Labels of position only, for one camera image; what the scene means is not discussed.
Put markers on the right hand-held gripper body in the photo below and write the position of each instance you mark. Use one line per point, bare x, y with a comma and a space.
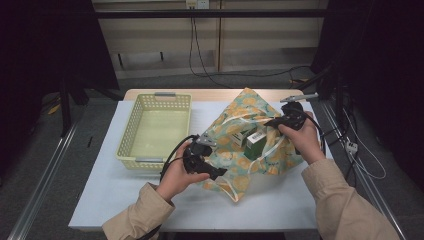
293, 115

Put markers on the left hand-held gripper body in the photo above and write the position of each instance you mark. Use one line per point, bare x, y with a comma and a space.
196, 155

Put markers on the tall green and white box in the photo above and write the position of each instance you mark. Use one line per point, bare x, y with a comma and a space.
256, 146

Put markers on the orange print fabric bag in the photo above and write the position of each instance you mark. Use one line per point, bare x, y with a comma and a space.
246, 106

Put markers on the pale yellow plastic basket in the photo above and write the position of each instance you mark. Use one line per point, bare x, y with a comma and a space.
156, 133

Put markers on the person's right hand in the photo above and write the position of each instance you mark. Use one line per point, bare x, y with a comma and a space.
303, 140

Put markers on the person's left hand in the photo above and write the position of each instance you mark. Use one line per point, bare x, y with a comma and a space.
176, 176

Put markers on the white power strip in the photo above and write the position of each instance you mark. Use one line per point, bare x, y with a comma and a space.
351, 146

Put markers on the black curtain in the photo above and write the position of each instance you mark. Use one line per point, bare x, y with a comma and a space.
383, 66
50, 40

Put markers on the black metal stand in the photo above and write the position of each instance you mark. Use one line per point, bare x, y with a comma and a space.
65, 106

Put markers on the yellow floor tape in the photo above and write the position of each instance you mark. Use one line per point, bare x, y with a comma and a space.
54, 109

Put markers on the aluminium floor rail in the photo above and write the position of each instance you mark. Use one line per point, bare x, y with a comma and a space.
370, 186
43, 183

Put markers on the white wall socket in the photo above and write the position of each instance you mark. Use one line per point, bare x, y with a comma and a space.
197, 3

